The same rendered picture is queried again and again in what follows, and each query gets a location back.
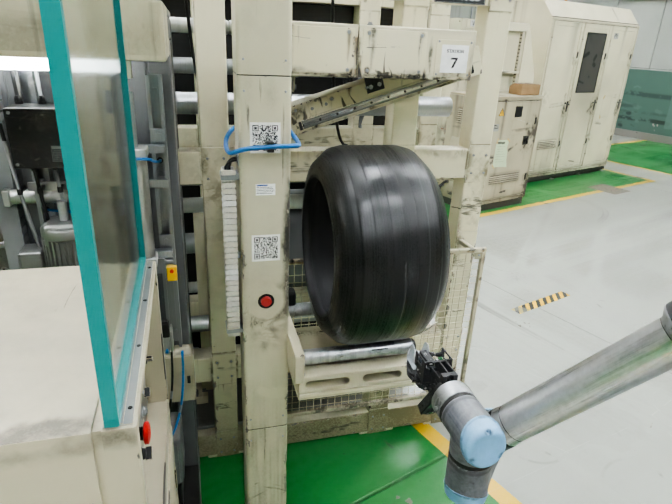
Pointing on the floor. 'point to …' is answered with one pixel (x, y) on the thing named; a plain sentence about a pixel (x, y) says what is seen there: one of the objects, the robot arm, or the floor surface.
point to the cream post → (246, 12)
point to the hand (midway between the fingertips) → (412, 354)
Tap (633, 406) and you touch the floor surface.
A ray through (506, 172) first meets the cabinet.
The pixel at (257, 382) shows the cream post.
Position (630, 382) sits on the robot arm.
